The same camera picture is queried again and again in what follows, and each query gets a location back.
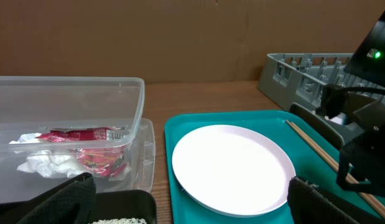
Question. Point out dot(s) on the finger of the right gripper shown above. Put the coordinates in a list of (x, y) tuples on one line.
[(361, 165)]

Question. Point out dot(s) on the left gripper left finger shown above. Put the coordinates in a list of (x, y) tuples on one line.
[(69, 202)]

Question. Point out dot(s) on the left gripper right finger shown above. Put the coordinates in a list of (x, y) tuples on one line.
[(311, 204)]

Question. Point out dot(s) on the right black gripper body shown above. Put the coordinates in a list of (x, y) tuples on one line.
[(369, 115)]

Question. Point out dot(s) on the wooden chopstick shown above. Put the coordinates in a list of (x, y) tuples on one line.
[(321, 152), (371, 200)]

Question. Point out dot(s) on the white tissue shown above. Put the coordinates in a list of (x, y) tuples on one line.
[(50, 165)]

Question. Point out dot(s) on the red snack wrapper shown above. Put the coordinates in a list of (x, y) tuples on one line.
[(104, 161)]

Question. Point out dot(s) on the pile of rice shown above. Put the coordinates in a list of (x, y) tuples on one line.
[(121, 221)]

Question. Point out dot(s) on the pink round plate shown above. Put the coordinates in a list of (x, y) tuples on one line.
[(232, 171)]

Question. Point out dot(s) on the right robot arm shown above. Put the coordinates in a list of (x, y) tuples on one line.
[(368, 62)]

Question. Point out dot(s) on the black tray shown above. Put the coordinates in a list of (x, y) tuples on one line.
[(124, 204)]

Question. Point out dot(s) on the clear plastic bin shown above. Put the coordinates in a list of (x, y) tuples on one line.
[(31, 106)]

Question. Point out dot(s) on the grey dish rack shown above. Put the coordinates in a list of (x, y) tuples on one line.
[(295, 82)]

